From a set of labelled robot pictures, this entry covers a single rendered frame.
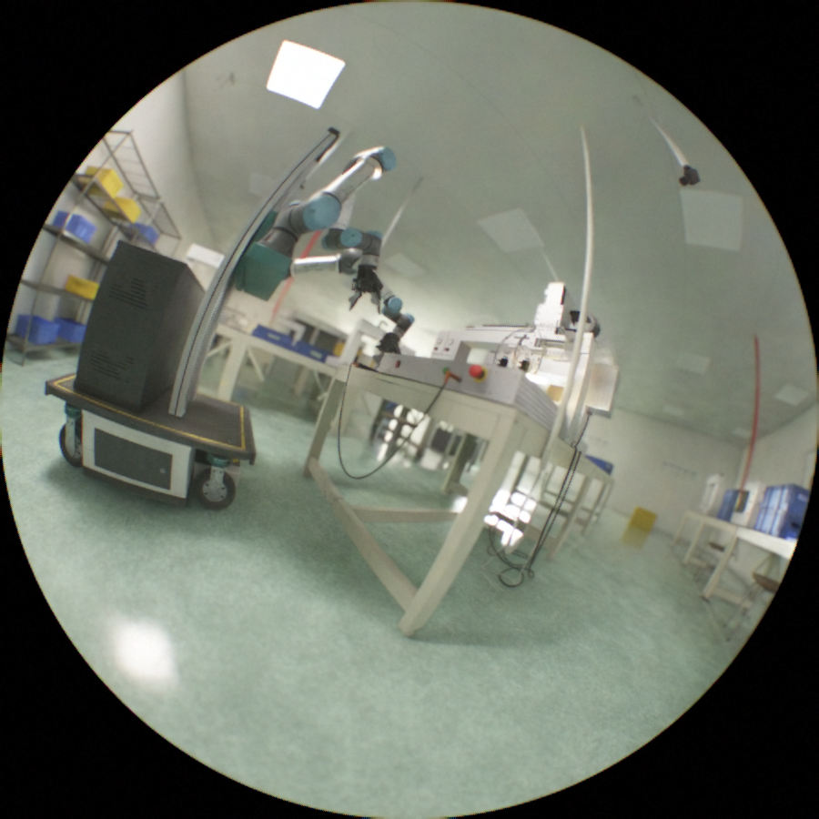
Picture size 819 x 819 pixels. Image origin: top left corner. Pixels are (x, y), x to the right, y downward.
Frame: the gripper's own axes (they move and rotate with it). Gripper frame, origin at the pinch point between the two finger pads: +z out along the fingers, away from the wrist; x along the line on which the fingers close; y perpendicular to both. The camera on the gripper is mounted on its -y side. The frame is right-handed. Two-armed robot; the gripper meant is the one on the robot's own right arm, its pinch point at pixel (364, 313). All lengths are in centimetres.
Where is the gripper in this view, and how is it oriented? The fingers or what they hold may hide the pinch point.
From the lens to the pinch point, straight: 113.2
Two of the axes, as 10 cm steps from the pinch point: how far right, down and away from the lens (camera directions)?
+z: -1.6, 9.1, 3.9
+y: -4.1, 3.0, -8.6
